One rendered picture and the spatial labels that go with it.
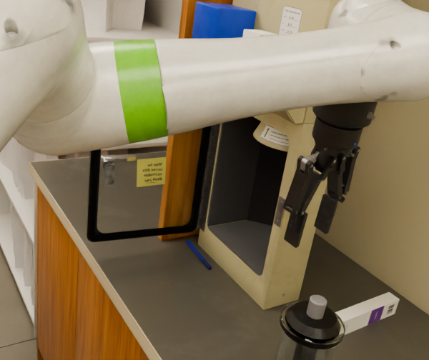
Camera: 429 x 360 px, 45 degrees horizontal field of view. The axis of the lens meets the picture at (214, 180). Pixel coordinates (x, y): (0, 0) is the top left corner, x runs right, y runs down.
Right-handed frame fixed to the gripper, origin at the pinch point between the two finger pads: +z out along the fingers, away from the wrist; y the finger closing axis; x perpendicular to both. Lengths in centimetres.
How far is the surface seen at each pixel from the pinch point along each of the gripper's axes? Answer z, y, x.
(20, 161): 76, -14, -168
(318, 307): 7.0, 7.9, 10.8
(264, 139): 0.1, -17.0, -28.6
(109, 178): 16, 10, -51
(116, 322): 51, 13, -39
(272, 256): 22.6, -11.8, -14.6
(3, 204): 139, -25, -228
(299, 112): -12.2, -12.3, -17.4
